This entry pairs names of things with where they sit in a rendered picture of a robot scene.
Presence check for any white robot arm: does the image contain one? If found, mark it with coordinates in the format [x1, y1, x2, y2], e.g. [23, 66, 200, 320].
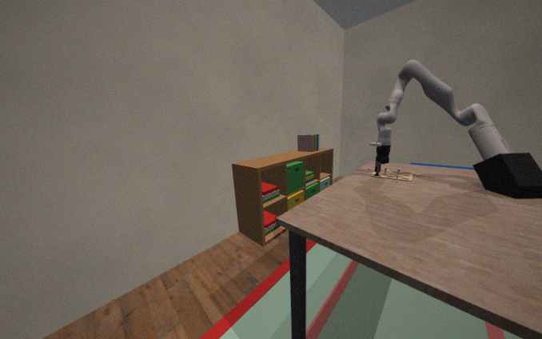
[377, 60, 513, 160]

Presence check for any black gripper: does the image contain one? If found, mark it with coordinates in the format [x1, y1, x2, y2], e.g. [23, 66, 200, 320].
[369, 138, 391, 173]

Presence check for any wooden chessboard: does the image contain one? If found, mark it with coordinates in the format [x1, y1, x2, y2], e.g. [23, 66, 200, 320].
[370, 169, 413, 181]

